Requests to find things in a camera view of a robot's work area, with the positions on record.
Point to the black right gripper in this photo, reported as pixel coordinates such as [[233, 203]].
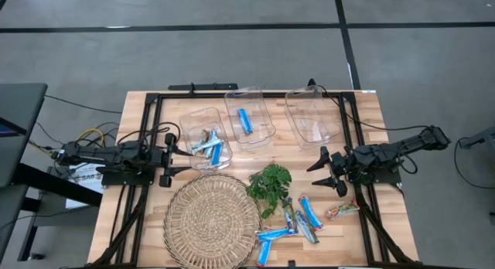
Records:
[[342, 166]]

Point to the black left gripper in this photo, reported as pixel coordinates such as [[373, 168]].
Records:
[[169, 161]]

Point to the blue Quaker chewy bar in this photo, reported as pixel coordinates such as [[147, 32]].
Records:
[[272, 234], [244, 121], [264, 253], [310, 213], [216, 154]]

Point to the red granola bar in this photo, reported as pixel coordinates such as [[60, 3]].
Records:
[[342, 210]]

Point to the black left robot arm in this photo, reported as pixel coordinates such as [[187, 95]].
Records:
[[116, 155]]

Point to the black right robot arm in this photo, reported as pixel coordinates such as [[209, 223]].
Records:
[[394, 151]]

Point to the clear plastic bin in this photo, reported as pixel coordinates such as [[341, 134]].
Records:
[[193, 124], [309, 118], [259, 122]]

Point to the green potted plant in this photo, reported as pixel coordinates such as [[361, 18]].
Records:
[[270, 184]]

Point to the round woven straw mat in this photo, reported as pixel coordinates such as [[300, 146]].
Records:
[[210, 222]]

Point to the long black bar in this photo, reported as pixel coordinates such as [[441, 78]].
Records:
[[203, 86]]

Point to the white printed paper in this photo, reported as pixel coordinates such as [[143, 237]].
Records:
[[87, 178]]

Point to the black desk base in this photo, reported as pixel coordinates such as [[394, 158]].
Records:
[[58, 186]]

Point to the grey stand leg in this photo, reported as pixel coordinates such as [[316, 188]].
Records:
[[479, 137]]

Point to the grey desk top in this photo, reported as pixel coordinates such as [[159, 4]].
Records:
[[19, 106]]

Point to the dark laptop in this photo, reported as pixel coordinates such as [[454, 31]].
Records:
[[9, 128]]

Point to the black metal table frame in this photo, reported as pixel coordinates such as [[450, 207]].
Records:
[[247, 95]]

